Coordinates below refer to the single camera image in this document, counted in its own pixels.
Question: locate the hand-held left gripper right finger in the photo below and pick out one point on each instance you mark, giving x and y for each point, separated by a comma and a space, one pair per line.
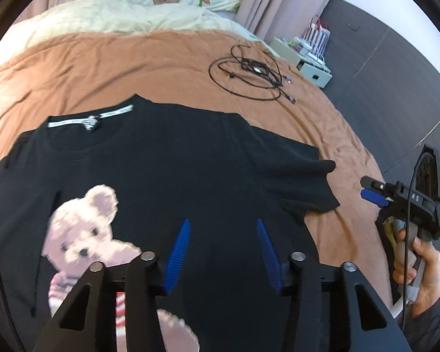
269, 260

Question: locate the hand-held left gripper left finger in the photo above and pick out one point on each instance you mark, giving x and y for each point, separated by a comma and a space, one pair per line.
176, 260

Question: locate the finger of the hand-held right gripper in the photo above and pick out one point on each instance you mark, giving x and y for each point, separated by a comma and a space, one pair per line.
374, 197
374, 182

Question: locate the black teddy bear print t-shirt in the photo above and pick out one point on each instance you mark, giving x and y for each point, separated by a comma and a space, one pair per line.
168, 161

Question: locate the person's right forearm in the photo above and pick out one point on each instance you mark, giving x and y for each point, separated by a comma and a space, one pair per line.
429, 328

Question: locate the person's right hand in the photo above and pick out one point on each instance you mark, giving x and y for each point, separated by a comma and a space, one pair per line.
431, 275

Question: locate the white storage box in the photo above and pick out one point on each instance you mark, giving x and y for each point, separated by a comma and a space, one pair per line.
315, 75

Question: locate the red striped gift bag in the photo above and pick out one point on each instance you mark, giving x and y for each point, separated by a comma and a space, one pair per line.
317, 35

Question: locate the brown blanket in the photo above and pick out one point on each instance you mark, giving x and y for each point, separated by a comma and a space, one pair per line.
161, 62

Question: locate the cream bear print duvet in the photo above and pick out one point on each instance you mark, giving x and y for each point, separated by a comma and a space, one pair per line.
113, 14

